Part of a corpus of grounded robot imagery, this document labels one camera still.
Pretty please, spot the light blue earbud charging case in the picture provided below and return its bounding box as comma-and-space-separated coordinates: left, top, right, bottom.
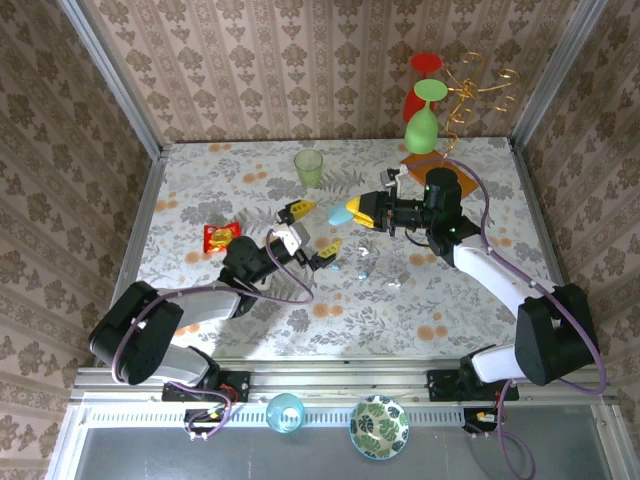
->
327, 203, 357, 227

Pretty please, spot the red snack packet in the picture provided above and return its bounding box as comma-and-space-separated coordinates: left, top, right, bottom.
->
202, 223, 243, 255

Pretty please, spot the green translucent plastic cup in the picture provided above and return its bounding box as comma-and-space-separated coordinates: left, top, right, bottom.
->
293, 148, 325, 189

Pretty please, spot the orange wooden rack base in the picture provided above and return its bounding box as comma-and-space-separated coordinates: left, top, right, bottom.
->
400, 151, 478, 196

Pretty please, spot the green plastic wine glass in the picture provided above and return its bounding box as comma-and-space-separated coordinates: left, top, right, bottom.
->
403, 78, 449, 155

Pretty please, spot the red plastic wine glass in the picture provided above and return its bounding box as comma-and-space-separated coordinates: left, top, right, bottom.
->
402, 52, 445, 124

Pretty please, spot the blue translucent cup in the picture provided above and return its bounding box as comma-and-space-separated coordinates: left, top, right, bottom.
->
265, 392, 306, 434

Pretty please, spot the black lead with yellow plug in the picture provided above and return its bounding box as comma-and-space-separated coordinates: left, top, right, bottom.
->
183, 407, 236, 442
462, 407, 501, 436

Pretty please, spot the leaf pattern bowl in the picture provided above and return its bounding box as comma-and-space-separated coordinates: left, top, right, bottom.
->
348, 394, 410, 459

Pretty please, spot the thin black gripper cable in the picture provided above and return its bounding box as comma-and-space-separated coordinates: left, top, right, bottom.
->
404, 229, 436, 249

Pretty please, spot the aluminium table side rail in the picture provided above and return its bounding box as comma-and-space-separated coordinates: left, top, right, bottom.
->
106, 149, 169, 331
507, 137, 591, 364

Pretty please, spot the gold wire glass rack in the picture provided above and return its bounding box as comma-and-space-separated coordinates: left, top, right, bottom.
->
439, 51, 521, 157

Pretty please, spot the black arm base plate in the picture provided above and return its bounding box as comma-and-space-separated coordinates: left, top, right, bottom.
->
162, 372, 251, 404
427, 369, 520, 402

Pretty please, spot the white perforated cable tray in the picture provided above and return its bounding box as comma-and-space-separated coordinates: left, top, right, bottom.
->
82, 403, 474, 430

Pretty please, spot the aluminium frame post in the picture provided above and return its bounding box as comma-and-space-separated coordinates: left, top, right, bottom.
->
57, 0, 166, 160
510, 0, 609, 151

